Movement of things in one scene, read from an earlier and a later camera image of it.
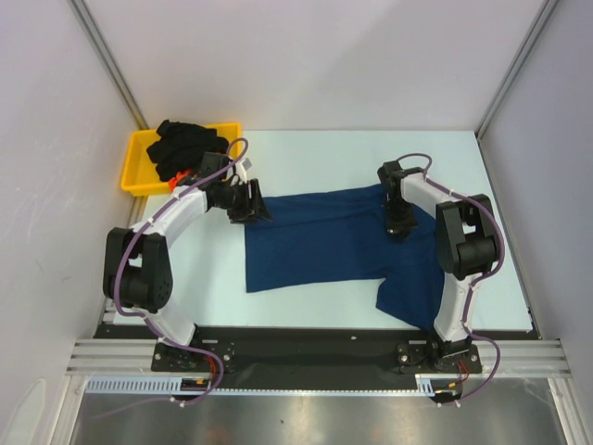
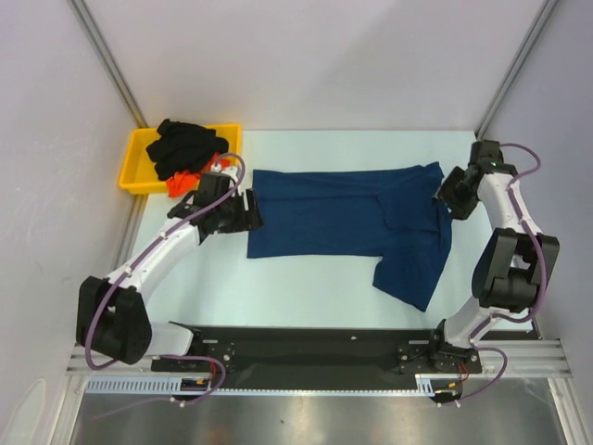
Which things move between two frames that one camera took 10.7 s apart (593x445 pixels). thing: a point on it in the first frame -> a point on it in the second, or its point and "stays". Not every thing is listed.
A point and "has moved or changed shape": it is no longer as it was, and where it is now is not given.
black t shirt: x=181 y=147 stays
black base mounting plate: x=332 y=357 stays
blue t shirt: x=343 y=235 has moved or changed shape
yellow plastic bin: x=140 y=176 stays
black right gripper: x=399 y=221 -> x=453 y=191
